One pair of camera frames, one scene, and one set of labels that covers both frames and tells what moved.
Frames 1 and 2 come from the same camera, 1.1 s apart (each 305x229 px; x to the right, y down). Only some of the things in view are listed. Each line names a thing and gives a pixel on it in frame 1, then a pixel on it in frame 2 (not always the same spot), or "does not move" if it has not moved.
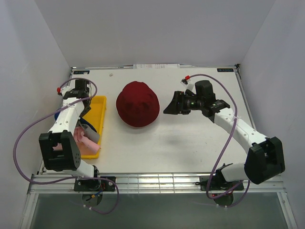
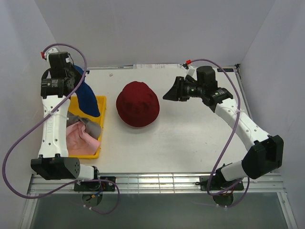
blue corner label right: (225, 70) does not move
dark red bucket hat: (137, 105) does not move
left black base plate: (95, 184) does not move
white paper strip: (156, 66) does not move
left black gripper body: (86, 109) -> (74, 74)
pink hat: (86, 146) does not move
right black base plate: (218, 182) does not move
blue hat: (82, 119) -> (86, 99)
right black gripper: (174, 108) -> (176, 92)
